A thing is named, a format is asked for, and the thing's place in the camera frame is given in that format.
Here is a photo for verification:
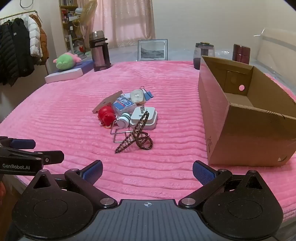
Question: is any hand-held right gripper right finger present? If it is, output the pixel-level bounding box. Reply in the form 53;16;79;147
179;160;267;209

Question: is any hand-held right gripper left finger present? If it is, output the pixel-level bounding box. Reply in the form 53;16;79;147
30;160;118;209

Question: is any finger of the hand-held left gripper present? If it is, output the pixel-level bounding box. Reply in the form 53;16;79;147
0;147;65;166
0;136;36;150

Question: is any brown cardboard box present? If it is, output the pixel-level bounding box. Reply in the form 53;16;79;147
198;55;296;167

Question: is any brown hair claw clip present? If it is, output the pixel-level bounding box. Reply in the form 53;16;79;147
115;111;153;154

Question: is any red plastic toy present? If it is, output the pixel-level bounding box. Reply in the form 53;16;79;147
97;105;116;128

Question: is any green lip salve jar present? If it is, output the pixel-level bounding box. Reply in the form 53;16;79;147
116;112;132;128

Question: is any tan rectangular block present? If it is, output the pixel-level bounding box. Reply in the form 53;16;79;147
92;91;123;114

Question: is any blue white packet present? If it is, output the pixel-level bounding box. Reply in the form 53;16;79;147
112;93;137;115

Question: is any white power adapter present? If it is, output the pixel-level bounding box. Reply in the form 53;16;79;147
129;105;159;130

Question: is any white oval case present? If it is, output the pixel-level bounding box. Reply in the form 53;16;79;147
129;89;147;104

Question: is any pink ribbed blanket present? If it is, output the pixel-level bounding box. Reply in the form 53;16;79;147
0;61;296;223

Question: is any blue white cushion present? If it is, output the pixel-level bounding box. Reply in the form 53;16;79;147
45;61;94;84

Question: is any black puffer jacket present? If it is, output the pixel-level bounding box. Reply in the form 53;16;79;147
0;22;19;87
10;17;35;78

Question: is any green plush toy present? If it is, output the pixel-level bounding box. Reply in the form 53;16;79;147
53;53;81;70

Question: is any blue binder clip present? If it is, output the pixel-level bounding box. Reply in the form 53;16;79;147
139;86;154;100

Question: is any brown puffer jacket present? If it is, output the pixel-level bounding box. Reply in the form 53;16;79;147
29;14;50;66

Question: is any white puffer jacket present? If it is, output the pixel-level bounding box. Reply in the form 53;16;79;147
24;15;43;57

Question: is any glass jar with dark lid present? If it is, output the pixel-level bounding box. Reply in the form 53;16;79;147
193;42;215;70

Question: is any maroon metal canister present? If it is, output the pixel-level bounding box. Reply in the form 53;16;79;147
232;44;251;65

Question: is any metal clothes rack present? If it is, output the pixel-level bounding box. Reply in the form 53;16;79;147
0;10;50;76

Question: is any wooden bookshelf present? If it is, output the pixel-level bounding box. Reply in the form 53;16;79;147
59;0;93;52

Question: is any standing fan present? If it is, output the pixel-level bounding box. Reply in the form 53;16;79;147
73;0;97;47

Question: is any beige curtain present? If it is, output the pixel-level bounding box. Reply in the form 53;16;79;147
96;0;155;49

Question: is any metal wire stand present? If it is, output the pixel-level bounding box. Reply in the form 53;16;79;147
110;118;139;144

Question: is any silver picture frame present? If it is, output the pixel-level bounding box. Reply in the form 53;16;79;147
137;39;168;61

